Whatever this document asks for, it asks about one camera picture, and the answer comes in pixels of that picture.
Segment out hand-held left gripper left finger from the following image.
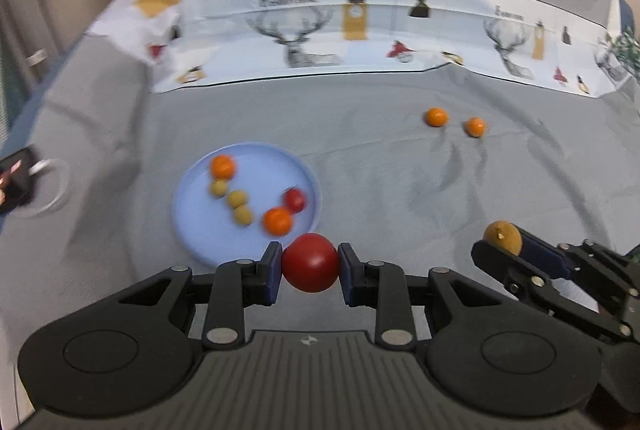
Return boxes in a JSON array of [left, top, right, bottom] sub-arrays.
[[117, 241, 284, 349]]

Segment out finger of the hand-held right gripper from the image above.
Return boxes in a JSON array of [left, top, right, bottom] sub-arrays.
[[517, 230, 640, 298], [471, 240, 632, 339]]

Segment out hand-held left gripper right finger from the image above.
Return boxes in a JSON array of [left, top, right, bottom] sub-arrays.
[[337, 242, 507, 349]]

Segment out red cherry tomato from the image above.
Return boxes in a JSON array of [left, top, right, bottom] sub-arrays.
[[281, 233, 341, 294], [283, 188, 307, 214]]

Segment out light blue plate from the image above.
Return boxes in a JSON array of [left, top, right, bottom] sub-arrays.
[[171, 141, 322, 269]]

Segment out grey bed sheet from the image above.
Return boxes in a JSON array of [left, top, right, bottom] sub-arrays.
[[0, 35, 640, 430]]

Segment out white printed blanket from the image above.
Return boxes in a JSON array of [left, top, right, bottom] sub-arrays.
[[87, 0, 640, 98]]

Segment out dark phone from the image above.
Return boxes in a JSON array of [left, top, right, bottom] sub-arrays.
[[0, 148, 39, 213]]

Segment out grey curtain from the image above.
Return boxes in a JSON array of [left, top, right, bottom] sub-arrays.
[[0, 0, 62, 121]]

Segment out white cable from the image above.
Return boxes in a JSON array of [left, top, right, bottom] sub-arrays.
[[27, 158, 70, 213]]

